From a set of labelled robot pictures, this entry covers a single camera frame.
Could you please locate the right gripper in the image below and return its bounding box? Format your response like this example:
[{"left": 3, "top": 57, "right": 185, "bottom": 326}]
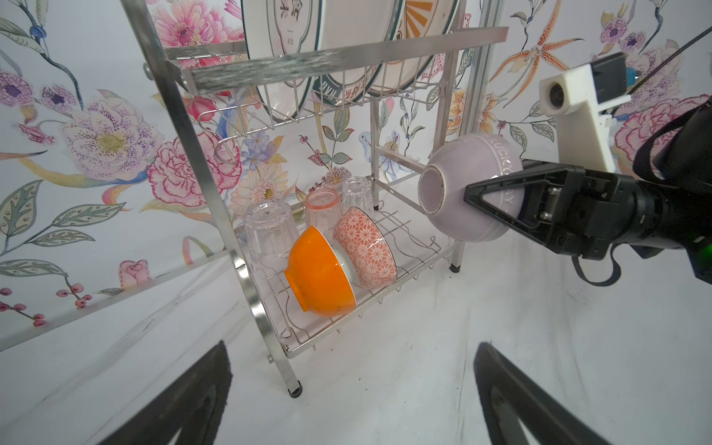
[{"left": 464, "top": 161, "right": 668, "bottom": 260}]

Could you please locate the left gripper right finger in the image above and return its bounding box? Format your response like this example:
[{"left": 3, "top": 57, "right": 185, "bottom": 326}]
[{"left": 474, "top": 342, "right": 607, "bottom": 444}]

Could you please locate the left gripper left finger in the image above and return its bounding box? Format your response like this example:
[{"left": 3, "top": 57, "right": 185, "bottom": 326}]
[{"left": 102, "top": 341, "right": 232, "bottom": 444}]

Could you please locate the lilac bowl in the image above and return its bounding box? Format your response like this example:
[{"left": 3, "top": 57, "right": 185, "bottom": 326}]
[{"left": 416, "top": 132, "right": 525, "bottom": 244}]

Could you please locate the orange bowl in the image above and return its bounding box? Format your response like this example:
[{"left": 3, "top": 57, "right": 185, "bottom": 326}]
[{"left": 285, "top": 226, "right": 357, "bottom": 317}]

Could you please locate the red floral patterned bowl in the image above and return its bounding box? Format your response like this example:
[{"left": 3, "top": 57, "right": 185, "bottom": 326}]
[{"left": 334, "top": 207, "right": 398, "bottom": 290}]

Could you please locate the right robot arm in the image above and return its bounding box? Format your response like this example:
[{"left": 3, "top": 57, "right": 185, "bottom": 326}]
[{"left": 464, "top": 101, "right": 711, "bottom": 283}]

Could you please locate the chrome two-tier dish rack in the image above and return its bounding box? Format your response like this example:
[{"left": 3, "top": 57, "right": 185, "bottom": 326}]
[{"left": 122, "top": 1, "right": 507, "bottom": 398}]

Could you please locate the clear glass left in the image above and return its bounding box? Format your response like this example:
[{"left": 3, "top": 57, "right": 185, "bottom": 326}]
[{"left": 245, "top": 200, "right": 299, "bottom": 273}]

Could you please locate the clear glass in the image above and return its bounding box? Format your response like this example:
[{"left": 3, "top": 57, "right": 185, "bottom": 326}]
[
  {"left": 245, "top": 200, "right": 299, "bottom": 273},
  {"left": 340, "top": 176, "right": 374, "bottom": 214}
]

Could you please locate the clear glass right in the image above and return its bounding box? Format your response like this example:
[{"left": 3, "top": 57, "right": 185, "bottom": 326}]
[{"left": 340, "top": 176, "right": 374, "bottom": 214}]

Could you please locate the pink tinted glass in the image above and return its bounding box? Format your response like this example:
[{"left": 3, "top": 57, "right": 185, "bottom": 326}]
[{"left": 304, "top": 188, "right": 343, "bottom": 242}]

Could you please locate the orange patterned plate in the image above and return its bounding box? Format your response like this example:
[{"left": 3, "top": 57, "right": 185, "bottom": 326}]
[{"left": 368, "top": 0, "right": 460, "bottom": 96}]

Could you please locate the dark-rimmed lettered plate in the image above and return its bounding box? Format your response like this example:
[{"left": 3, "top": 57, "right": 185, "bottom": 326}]
[{"left": 313, "top": 0, "right": 404, "bottom": 107}]

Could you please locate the white plate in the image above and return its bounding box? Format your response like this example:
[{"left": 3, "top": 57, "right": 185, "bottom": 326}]
[{"left": 240, "top": 0, "right": 324, "bottom": 122}]

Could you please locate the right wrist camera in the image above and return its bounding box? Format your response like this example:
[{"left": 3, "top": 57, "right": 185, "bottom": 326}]
[{"left": 539, "top": 53, "right": 632, "bottom": 174}]

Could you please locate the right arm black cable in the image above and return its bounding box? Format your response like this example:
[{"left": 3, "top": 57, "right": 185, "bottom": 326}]
[{"left": 571, "top": 24, "right": 712, "bottom": 289}]

